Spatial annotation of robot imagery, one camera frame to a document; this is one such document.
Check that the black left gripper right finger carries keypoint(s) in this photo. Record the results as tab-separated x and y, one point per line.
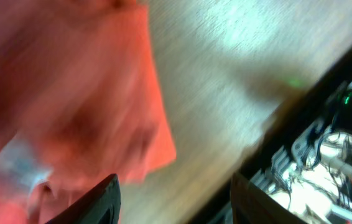
251	205

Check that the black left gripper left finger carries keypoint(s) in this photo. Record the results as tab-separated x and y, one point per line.
101	205

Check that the orange printed t-shirt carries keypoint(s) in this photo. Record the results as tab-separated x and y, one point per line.
79	101

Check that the cluttered equipment below table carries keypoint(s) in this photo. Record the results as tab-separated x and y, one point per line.
308	170

